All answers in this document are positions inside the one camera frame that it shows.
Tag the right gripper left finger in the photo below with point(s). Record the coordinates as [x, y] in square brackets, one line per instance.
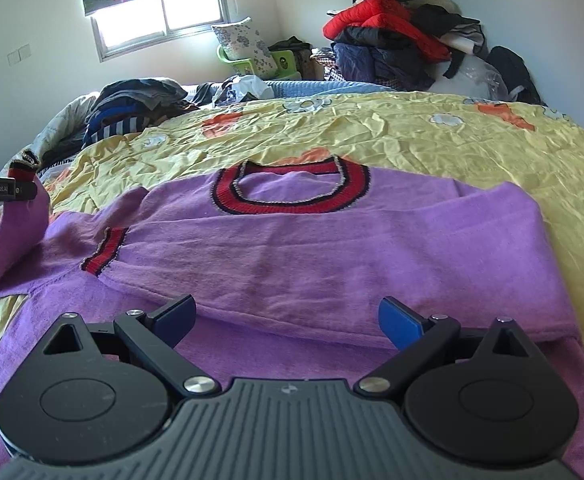
[151, 339]

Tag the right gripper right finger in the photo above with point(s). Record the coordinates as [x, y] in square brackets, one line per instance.
[422, 344]

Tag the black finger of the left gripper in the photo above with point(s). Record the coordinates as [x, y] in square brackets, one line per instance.
[12, 190]

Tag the purple knit sweater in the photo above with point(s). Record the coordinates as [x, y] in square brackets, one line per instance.
[288, 264]

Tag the dark clothes pile on bed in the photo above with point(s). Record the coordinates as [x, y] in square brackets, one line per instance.
[132, 105]

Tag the yellow carrot print quilt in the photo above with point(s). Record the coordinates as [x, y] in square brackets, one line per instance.
[482, 144]

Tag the blue knitted blanket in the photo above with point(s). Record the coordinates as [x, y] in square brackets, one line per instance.
[292, 89]

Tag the dark navy jacket pile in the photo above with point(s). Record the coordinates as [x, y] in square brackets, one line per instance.
[380, 56]

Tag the green plastic chair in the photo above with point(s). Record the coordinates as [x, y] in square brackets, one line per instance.
[284, 60]

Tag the floral white pillow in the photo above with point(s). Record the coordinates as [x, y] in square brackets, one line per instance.
[243, 40]

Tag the red puffer jacket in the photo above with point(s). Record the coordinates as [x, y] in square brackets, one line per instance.
[383, 24]

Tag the white wall socket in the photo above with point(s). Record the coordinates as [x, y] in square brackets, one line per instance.
[19, 55]

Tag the window with grey frame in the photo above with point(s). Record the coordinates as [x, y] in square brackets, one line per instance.
[140, 24]

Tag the black bag by wall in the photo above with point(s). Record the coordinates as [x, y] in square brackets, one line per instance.
[517, 78]

